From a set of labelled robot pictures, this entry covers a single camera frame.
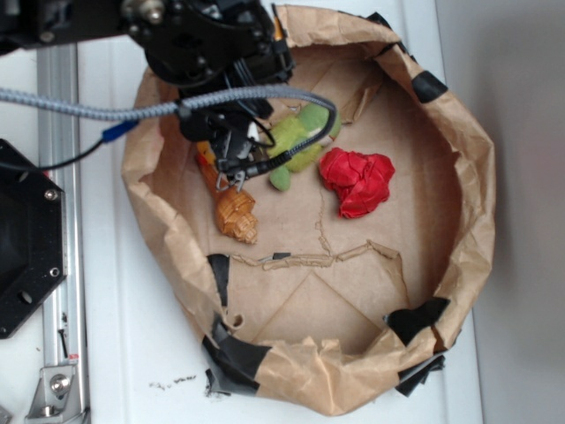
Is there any brown paper bag bin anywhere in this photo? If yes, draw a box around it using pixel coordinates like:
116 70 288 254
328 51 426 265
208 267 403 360
122 5 496 416

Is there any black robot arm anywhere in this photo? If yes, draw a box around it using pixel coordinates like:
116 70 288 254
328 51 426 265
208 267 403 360
1 1 294 99

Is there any green plush toy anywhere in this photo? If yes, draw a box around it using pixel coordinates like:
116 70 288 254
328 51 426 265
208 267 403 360
267 103 342 191

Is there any red crumpled paper ball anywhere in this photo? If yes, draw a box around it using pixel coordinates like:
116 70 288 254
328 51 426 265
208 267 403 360
319 148 396 219

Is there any aluminium extrusion rail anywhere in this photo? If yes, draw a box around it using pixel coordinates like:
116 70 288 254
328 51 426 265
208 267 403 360
26 45 91 423

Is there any grey braided cable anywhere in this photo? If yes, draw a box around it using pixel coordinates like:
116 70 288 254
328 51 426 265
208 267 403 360
0 85 338 174

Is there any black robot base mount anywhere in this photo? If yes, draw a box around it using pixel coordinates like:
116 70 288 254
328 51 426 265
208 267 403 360
1 140 65 339

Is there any thin black cable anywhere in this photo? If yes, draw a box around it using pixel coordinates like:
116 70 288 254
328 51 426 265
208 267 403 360
0 119 140 171

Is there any orange spiral seashell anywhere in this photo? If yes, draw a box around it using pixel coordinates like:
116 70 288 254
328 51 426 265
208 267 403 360
195 141 258 245

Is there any metal corner bracket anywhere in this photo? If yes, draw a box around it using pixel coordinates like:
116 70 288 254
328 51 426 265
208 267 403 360
25 365 83 423

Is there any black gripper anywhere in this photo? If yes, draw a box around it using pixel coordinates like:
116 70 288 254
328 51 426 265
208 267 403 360
177 100 272 191

